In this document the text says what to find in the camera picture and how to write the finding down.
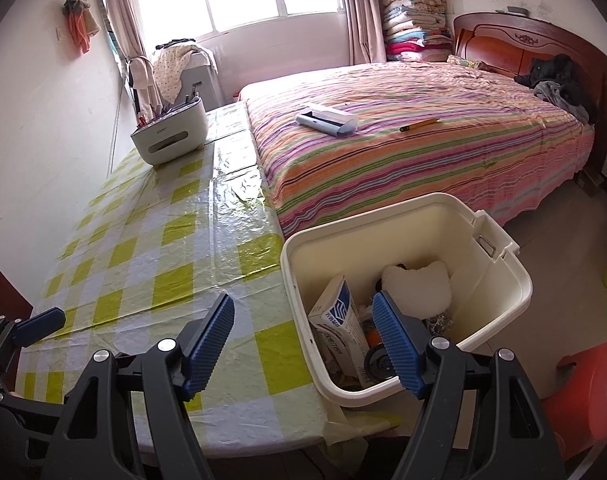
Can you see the yellow pencil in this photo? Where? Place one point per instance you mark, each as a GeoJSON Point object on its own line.
{"type": "Point", "coordinates": [421, 125]}

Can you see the grey blue pencil case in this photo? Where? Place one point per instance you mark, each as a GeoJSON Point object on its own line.
{"type": "Point", "coordinates": [328, 121]}

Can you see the pink curtain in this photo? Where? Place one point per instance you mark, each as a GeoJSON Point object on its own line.
{"type": "Point", "coordinates": [366, 25]}
{"type": "Point", "coordinates": [123, 15]}

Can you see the green checkered tablecloth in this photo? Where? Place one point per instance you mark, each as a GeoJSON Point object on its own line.
{"type": "Point", "coordinates": [158, 260]}

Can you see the orange fruit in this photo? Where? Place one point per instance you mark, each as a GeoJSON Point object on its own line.
{"type": "Point", "coordinates": [372, 332]}

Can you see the black jacket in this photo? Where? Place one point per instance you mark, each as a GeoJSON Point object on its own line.
{"type": "Point", "coordinates": [558, 70]}

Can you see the small grey case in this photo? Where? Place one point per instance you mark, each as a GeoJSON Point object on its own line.
{"type": "Point", "coordinates": [518, 10]}

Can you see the floral pillow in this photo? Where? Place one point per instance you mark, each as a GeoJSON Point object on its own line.
{"type": "Point", "coordinates": [463, 61]}

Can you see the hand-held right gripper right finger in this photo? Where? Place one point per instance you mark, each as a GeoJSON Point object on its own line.
{"type": "Point", "coordinates": [398, 345]}

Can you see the wooden bed headboard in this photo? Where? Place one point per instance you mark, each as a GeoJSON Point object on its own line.
{"type": "Point", "coordinates": [488, 35]}

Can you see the polka dot cloth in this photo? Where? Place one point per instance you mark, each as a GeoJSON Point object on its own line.
{"type": "Point", "coordinates": [171, 67]}

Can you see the white plastic bin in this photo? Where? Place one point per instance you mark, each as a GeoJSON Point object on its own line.
{"type": "Point", "coordinates": [433, 240]}

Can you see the orange cloth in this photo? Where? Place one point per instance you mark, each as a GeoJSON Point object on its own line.
{"type": "Point", "coordinates": [81, 25]}

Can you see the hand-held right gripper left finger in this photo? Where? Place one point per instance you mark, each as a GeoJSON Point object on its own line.
{"type": "Point", "coordinates": [208, 345]}

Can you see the white hanging garment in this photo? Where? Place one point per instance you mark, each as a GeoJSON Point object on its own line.
{"type": "Point", "coordinates": [141, 85]}

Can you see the white appliance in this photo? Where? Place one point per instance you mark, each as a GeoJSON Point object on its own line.
{"type": "Point", "coordinates": [203, 85]}

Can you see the stack of folded blankets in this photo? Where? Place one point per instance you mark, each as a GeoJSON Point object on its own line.
{"type": "Point", "coordinates": [416, 15]}

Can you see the white carton box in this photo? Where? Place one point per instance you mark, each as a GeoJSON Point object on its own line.
{"type": "Point", "coordinates": [338, 320]}

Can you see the blue label bottle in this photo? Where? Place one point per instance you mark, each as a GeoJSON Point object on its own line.
{"type": "Point", "coordinates": [376, 362]}

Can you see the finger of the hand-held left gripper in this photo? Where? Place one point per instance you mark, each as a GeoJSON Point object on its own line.
{"type": "Point", "coordinates": [38, 327]}

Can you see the striped bedsheet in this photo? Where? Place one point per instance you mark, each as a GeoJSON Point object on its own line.
{"type": "Point", "coordinates": [408, 160]}

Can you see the white foam fruit net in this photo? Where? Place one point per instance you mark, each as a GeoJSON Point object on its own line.
{"type": "Point", "coordinates": [418, 285]}

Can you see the bunch of pens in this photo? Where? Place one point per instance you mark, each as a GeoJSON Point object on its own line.
{"type": "Point", "coordinates": [183, 100]}

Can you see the white tissue box organizer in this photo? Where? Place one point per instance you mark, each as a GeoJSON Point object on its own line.
{"type": "Point", "coordinates": [168, 135]}

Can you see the red plastic stool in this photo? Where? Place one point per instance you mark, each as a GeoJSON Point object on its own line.
{"type": "Point", "coordinates": [588, 390]}

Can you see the grey garment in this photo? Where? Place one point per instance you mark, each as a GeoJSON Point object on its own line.
{"type": "Point", "coordinates": [551, 91]}

